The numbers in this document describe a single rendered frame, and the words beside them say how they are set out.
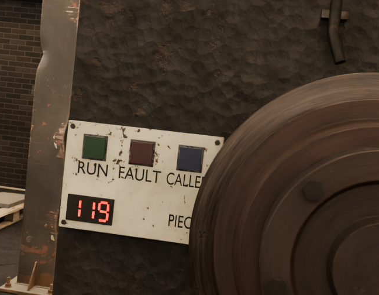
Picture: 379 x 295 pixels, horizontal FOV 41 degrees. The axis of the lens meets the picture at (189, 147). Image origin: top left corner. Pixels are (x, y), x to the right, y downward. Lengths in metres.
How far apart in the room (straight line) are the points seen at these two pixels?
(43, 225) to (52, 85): 0.94
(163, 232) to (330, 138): 0.33
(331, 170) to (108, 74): 0.43
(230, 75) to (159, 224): 0.27
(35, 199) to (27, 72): 4.14
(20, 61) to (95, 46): 6.70
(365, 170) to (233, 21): 0.36
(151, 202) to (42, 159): 2.70
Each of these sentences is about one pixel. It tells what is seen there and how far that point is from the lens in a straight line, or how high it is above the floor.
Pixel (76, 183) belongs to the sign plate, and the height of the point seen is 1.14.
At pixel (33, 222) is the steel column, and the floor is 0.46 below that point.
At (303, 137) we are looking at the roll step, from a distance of 0.66.
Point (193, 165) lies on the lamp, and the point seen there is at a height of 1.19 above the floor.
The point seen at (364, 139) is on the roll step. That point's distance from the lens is 0.66.
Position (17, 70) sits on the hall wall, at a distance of 7.57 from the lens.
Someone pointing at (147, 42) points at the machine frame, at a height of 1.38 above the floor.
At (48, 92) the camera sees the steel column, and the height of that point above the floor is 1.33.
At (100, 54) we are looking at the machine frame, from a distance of 0.88.
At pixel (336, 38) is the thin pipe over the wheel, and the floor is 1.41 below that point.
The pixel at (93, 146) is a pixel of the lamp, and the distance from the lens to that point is 0.85.
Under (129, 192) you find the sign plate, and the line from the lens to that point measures 0.84.
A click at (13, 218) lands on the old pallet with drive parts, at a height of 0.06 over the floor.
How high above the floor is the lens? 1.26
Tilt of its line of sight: 3 degrees down
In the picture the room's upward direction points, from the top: 6 degrees clockwise
